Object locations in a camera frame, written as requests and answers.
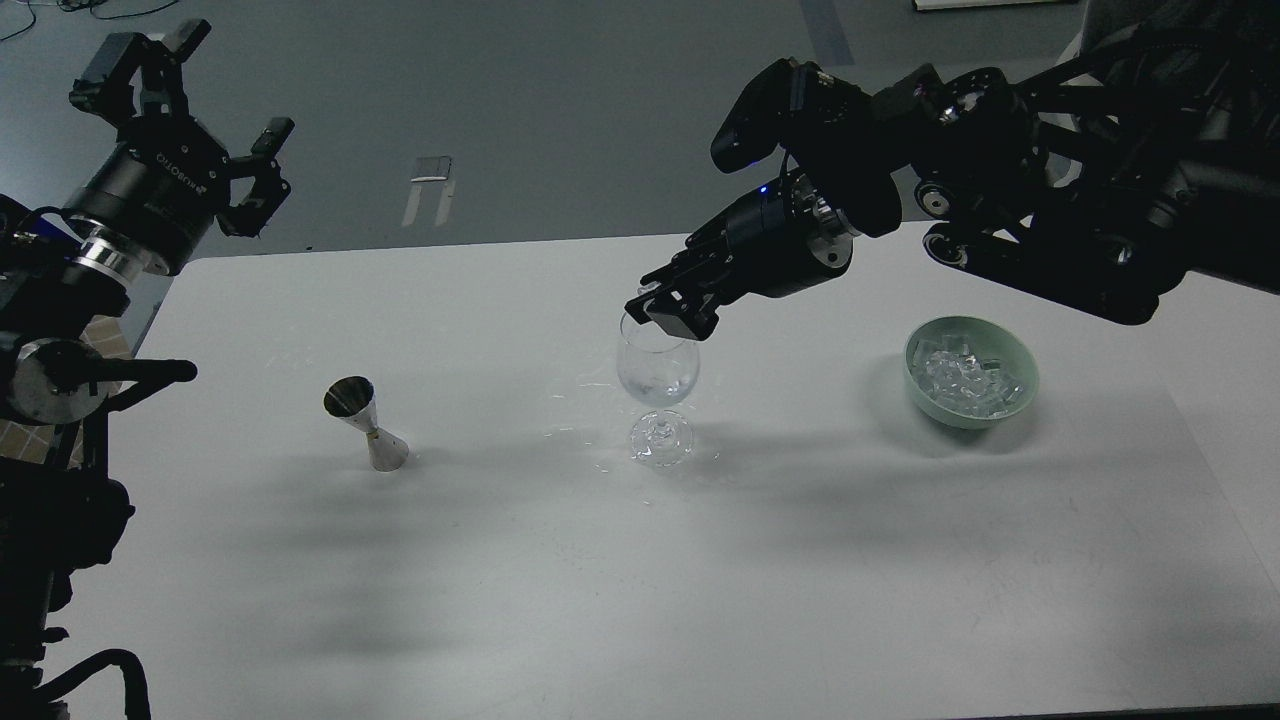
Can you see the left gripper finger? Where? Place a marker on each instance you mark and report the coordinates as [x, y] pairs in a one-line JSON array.
[[268, 189], [135, 83]]

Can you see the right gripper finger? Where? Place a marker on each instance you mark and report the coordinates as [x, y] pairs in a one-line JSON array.
[[717, 295], [670, 295]]

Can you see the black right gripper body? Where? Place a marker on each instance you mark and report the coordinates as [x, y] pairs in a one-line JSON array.
[[779, 239]]

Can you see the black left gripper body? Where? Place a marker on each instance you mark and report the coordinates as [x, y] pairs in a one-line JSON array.
[[159, 196]]

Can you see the silver steel jigger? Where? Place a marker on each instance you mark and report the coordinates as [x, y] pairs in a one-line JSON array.
[[353, 401]]

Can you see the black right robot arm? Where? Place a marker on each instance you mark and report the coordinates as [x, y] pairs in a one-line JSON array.
[[1097, 184]]

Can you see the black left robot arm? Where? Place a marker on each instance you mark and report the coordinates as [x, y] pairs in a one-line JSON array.
[[66, 513]]

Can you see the clear wine glass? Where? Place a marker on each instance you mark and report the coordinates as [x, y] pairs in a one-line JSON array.
[[658, 371]]

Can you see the green bowl of ice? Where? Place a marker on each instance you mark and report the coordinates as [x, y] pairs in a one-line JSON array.
[[968, 373]]

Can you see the silver floor plate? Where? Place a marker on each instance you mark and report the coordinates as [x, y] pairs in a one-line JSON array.
[[431, 169]]

